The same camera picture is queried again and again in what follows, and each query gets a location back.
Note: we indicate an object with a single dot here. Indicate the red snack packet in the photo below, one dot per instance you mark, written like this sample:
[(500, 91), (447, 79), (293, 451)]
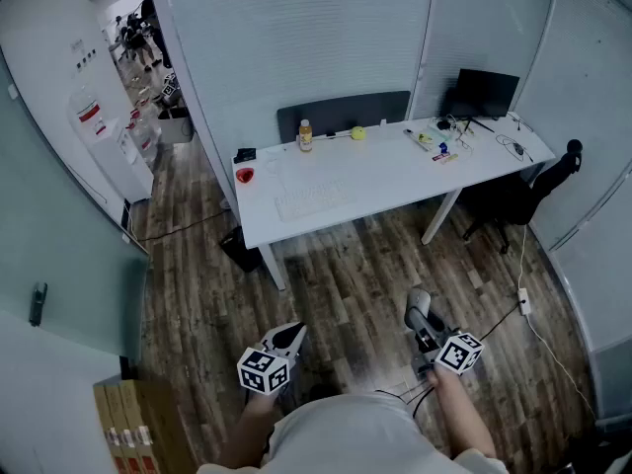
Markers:
[(439, 157)]

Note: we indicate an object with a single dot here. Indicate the person's left forearm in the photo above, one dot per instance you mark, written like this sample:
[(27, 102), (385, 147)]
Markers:
[(254, 427)]

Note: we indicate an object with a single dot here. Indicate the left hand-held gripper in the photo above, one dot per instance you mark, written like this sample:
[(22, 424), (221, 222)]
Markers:
[(261, 371)]

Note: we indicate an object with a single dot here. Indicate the dark grey desk divider panel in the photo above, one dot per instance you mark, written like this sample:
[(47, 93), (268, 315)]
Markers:
[(345, 111)]

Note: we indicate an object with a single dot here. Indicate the person's white shirt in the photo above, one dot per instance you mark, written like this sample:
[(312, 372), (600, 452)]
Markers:
[(355, 437)]

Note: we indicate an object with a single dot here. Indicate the black charger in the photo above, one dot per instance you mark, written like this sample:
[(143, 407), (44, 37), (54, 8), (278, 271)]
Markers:
[(443, 125)]

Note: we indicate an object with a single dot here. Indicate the white power strip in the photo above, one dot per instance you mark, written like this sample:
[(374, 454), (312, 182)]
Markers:
[(524, 301)]

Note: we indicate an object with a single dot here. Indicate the clear plastic bag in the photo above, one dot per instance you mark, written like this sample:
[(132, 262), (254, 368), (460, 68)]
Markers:
[(274, 162)]

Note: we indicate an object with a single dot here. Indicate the person's dark legs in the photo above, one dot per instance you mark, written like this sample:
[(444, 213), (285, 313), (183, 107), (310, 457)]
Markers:
[(323, 391)]

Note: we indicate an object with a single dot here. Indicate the brown cardboard box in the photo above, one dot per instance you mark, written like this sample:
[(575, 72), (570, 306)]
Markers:
[(116, 422), (158, 422), (101, 422)]

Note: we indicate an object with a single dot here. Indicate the black office chair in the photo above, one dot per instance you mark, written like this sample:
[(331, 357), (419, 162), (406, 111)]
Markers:
[(518, 200)]

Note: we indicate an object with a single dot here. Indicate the person's right forearm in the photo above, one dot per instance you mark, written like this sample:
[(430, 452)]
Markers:
[(461, 413)]

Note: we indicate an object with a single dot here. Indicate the orange juice bottle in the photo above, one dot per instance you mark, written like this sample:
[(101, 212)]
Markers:
[(305, 136)]

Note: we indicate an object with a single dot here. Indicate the black waste bin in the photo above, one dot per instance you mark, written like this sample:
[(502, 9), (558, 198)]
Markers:
[(241, 250)]

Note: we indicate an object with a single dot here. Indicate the grey mouse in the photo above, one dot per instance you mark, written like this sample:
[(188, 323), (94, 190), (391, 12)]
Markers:
[(417, 298)]

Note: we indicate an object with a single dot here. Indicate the white water dispenser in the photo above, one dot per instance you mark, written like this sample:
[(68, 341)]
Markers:
[(123, 166)]

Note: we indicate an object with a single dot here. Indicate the grey bin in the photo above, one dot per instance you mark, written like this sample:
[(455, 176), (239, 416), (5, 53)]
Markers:
[(175, 126)]

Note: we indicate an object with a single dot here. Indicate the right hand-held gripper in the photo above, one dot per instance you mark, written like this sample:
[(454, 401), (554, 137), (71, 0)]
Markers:
[(459, 353)]

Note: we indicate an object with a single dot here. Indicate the clear water jug red label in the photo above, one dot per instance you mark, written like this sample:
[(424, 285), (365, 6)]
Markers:
[(147, 138), (88, 109)]

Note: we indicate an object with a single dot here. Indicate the white keyboard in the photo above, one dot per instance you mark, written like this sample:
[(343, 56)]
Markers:
[(313, 199)]

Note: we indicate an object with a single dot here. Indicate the yellow snack packet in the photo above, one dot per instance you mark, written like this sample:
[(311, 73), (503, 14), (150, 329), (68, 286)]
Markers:
[(425, 139)]

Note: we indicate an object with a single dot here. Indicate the small black box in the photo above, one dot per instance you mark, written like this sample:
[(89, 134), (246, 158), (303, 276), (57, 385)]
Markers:
[(246, 156)]

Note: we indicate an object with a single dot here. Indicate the red ashtray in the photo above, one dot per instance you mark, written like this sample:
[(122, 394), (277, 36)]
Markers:
[(245, 175)]

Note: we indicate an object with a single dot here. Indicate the yellow ball toy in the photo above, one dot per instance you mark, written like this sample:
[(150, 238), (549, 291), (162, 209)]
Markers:
[(358, 133)]

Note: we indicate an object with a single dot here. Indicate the pale yellow packet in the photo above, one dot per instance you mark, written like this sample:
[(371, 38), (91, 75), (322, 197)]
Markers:
[(450, 158)]

